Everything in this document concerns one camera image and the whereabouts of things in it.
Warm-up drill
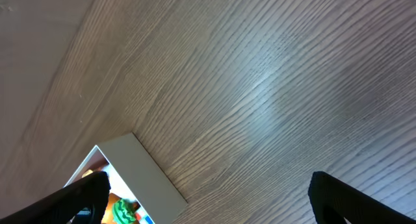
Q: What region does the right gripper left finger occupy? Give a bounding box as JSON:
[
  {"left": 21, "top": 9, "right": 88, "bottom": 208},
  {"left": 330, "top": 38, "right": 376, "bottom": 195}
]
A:
[{"left": 1, "top": 171, "right": 111, "bottom": 224}]

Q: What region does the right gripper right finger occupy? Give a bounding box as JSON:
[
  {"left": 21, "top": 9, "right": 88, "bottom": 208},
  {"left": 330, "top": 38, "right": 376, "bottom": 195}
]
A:
[{"left": 308, "top": 171, "right": 415, "bottom": 224}]

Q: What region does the white plush duck toy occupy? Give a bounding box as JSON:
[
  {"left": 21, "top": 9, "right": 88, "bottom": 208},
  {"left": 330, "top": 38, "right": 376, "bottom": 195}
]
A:
[{"left": 82, "top": 164, "right": 137, "bottom": 203}]

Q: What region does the green round plastic cap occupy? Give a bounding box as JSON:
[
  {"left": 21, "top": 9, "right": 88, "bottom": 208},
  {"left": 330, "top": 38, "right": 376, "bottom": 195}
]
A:
[{"left": 112, "top": 199, "right": 140, "bottom": 224}]

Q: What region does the colourful puzzle cube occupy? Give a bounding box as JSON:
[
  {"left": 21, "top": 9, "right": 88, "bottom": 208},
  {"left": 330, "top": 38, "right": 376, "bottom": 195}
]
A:
[{"left": 135, "top": 207, "right": 154, "bottom": 224}]

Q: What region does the orange plastic duck toy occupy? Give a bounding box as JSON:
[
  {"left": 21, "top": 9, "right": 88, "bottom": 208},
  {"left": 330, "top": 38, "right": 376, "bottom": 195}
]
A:
[{"left": 101, "top": 193, "right": 121, "bottom": 224}]

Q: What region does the white open cardboard box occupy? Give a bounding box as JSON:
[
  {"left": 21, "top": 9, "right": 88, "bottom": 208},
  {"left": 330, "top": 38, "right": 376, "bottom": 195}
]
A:
[{"left": 66, "top": 133, "right": 187, "bottom": 224}]

